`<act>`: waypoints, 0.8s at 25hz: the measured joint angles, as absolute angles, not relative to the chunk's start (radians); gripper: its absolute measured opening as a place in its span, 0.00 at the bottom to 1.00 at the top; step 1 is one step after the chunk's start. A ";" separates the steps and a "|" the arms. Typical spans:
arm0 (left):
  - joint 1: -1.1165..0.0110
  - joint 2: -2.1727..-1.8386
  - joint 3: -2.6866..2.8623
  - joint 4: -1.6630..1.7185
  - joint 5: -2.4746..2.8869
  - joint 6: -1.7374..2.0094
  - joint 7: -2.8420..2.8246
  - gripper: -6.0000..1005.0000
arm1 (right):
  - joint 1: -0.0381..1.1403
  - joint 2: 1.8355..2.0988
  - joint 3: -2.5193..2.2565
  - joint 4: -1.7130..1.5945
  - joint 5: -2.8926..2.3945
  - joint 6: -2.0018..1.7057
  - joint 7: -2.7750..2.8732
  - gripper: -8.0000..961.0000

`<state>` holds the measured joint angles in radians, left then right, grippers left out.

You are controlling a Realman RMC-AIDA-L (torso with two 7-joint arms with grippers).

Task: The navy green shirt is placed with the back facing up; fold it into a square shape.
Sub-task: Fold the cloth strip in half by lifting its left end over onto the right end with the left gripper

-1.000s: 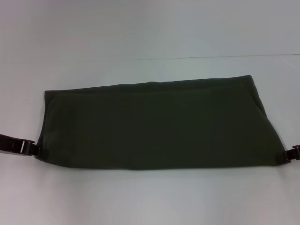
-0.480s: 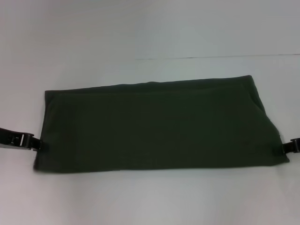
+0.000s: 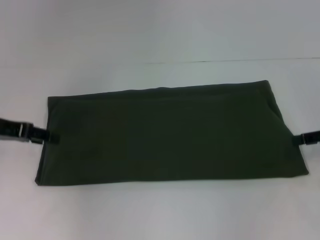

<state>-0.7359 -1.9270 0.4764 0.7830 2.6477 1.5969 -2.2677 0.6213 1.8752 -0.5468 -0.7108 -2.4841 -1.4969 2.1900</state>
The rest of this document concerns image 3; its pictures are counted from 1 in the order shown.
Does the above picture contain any dark green shirt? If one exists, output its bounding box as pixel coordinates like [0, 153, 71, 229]
[33, 79, 311, 187]

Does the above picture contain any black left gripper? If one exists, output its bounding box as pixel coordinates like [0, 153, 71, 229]
[0, 116, 61, 146]

